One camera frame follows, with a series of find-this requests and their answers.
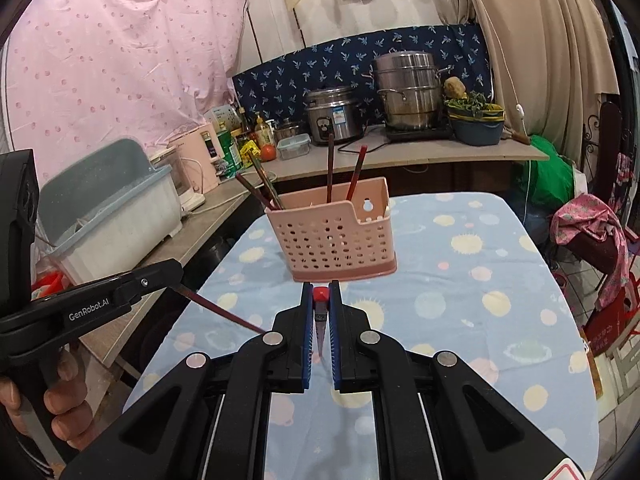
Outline green chopstick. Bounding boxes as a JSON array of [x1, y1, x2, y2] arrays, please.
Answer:
[[255, 154, 284, 209], [248, 157, 280, 210]]

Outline stainless steel steamer pot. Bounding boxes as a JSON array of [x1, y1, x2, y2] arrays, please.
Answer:
[[374, 51, 451, 131]]

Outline steel rice cooker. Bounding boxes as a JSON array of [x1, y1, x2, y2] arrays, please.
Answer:
[[305, 86, 365, 146]]

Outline red plastic stool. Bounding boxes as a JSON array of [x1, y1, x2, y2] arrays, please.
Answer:
[[582, 270, 640, 361]]

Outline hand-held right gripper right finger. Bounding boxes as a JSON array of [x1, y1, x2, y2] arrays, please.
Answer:
[[327, 280, 586, 480]]

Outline navy floral cloth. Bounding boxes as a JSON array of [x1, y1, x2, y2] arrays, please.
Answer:
[[232, 24, 493, 126]]

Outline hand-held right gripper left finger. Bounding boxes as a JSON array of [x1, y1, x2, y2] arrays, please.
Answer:
[[60, 280, 317, 480]]

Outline maroon chopstick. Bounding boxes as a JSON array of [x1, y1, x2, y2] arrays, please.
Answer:
[[326, 132, 336, 202], [235, 173, 275, 211], [175, 284, 268, 335]]

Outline blue planet print tablecloth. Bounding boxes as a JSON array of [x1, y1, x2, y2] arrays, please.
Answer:
[[122, 192, 601, 480]]

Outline glass food container blue lid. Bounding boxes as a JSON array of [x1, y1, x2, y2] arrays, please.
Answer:
[[276, 133, 312, 162]]

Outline black power cable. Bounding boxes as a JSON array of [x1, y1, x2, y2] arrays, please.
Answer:
[[337, 136, 392, 154]]

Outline orange red plastic bag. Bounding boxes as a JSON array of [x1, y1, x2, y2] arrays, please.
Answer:
[[32, 270, 66, 302]]

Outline red chopstick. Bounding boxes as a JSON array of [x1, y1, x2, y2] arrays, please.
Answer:
[[312, 286, 331, 358], [346, 145, 368, 201]]

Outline pink floral cloth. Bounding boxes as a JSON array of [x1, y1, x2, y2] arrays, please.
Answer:
[[550, 194, 631, 311]]

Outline dark metal chair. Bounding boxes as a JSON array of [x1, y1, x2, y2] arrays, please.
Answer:
[[585, 100, 623, 201]]

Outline pink dotted cloth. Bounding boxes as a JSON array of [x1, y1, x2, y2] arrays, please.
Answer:
[[5, 0, 248, 191]]

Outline white dish rack grey lid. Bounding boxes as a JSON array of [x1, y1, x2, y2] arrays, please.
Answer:
[[37, 138, 183, 286]]

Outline yellow oil bottle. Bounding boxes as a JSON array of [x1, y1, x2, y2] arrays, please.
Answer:
[[254, 113, 275, 147]]

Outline small steel pot with lid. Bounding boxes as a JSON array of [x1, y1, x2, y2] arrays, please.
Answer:
[[274, 119, 301, 142]]

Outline white power cable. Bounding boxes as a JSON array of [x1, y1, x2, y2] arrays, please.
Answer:
[[204, 187, 253, 208]]

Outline person's left hand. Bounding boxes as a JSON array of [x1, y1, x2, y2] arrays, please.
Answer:
[[0, 352, 90, 443]]

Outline white cord with switch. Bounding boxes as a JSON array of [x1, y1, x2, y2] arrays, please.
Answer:
[[450, 0, 527, 133]]

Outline green plastic bag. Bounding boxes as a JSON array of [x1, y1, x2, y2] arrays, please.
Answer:
[[510, 134, 576, 216]]

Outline black induction cooker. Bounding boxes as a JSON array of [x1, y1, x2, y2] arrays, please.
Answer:
[[385, 125, 453, 142]]

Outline pink kitchen appliance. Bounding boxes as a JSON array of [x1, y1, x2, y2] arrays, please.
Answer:
[[167, 124, 223, 193]]

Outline white plastic appliance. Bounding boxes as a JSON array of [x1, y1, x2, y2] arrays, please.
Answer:
[[150, 147, 207, 212]]

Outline green leafy vegetables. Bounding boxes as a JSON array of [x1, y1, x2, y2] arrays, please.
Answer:
[[444, 91, 503, 112]]

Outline beige curtain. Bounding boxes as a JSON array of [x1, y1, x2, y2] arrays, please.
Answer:
[[425, 0, 621, 161]]

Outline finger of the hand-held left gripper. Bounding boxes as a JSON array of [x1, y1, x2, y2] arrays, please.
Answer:
[[112, 258, 185, 307]]

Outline pink perforated utensil basket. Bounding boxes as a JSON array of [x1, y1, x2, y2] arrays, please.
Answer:
[[265, 176, 400, 282]]

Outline blue basin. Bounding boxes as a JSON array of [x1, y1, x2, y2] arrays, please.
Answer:
[[446, 107, 506, 147]]

